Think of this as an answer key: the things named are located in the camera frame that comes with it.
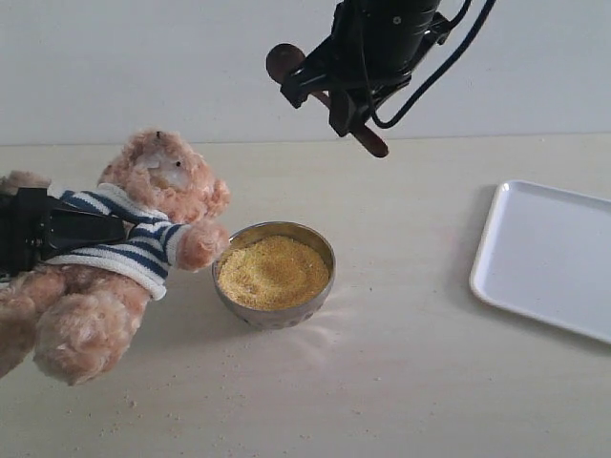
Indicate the steel bowl of yellow grain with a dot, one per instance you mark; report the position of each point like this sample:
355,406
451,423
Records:
275,274

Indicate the dark red wooden spoon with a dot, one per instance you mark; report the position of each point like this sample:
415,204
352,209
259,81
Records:
286,57

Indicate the white rectangular plastic tray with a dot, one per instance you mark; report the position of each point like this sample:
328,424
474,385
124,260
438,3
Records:
544,254

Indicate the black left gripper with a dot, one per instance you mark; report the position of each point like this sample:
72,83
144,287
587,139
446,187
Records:
32,232

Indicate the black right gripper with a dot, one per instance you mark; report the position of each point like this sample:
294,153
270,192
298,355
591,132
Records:
372,45

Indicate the brown teddy bear striped shirt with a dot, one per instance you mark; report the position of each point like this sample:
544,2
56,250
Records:
77,313

